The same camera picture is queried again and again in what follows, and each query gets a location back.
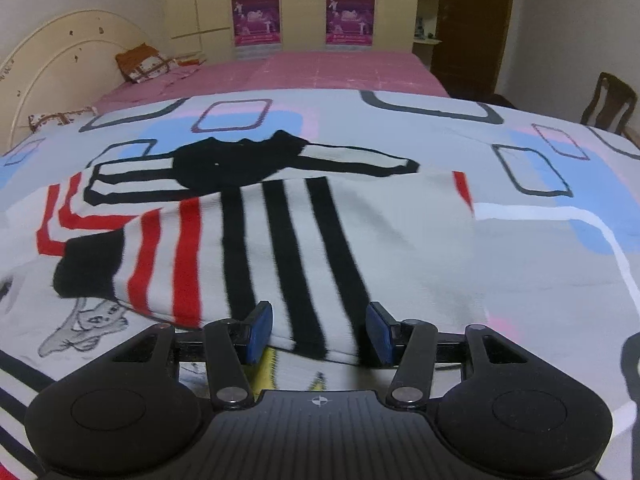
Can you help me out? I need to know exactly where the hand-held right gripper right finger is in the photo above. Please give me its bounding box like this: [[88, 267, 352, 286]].
[[365, 302, 527, 409]]

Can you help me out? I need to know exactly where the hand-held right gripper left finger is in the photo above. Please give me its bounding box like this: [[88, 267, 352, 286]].
[[111, 302, 274, 409]]

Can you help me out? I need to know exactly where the black white red striped sweater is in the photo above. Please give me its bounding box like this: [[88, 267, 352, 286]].
[[35, 130, 476, 368]]

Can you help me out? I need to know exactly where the printed blanket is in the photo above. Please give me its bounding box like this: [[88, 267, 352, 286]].
[[0, 85, 640, 480]]

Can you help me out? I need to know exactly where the pink bed sheet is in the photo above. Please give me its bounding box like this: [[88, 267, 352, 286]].
[[92, 51, 451, 113]]

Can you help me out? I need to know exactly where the crumpled pink cloth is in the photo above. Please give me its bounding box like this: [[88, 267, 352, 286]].
[[159, 57, 207, 92]]

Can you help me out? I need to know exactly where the orange patterned pillow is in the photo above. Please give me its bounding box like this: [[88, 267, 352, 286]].
[[115, 42, 179, 84]]

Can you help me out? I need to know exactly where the white brown patterned pillow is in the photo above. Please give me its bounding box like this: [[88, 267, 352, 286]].
[[27, 107, 97, 134]]

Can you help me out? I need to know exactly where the dark wooden chair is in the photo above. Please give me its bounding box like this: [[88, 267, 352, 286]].
[[580, 72, 639, 136]]

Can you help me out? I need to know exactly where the dark wooden door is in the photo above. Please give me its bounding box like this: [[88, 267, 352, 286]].
[[431, 0, 519, 97]]

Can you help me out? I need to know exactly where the cream wardrobe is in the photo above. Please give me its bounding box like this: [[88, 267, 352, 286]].
[[165, 0, 422, 61]]

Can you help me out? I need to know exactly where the cream wooden headboard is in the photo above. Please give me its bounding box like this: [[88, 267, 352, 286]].
[[0, 10, 156, 156]]

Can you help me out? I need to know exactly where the purple wall poster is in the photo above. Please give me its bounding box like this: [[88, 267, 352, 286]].
[[325, 0, 376, 47], [231, 0, 281, 47]]

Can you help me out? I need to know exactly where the cream wall shelf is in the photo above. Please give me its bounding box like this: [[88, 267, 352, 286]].
[[412, 0, 446, 57]]

